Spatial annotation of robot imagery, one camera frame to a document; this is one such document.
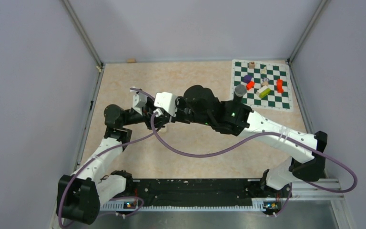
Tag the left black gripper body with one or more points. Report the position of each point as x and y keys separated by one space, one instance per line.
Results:
x=147 y=115

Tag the white earbud charging case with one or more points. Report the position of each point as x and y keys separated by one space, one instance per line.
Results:
x=164 y=129

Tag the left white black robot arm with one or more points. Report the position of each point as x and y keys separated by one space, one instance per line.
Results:
x=81 y=194

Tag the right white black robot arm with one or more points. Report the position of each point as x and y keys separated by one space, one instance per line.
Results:
x=199 y=105

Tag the black microphone grey head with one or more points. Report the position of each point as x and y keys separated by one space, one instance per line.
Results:
x=239 y=91

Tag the left circuit board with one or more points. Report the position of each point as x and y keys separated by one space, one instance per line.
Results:
x=130 y=205

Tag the circuit board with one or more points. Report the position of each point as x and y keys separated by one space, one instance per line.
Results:
x=273 y=206
x=130 y=205

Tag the small red block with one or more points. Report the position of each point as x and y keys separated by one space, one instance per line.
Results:
x=250 y=85

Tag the purple block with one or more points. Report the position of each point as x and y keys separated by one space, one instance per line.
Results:
x=247 y=79

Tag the wooden cube with mark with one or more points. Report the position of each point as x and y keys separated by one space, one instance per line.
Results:
x=252 y=65

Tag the yellow-green block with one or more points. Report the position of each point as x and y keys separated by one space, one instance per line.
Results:
x=263 y=92

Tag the green white chessboard mat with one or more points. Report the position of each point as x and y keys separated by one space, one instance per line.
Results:
x=274 y=100

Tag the small beige chess piece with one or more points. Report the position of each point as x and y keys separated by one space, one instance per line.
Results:
x=264 y=70

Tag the large red block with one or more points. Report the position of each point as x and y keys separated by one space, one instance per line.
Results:
x=279 y=85

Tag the right circuit board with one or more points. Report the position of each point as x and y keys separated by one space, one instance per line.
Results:
x=273 y=206

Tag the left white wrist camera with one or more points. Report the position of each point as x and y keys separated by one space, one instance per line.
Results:
x=138 y=103

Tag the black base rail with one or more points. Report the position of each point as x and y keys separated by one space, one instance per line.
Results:
x=195 y=192

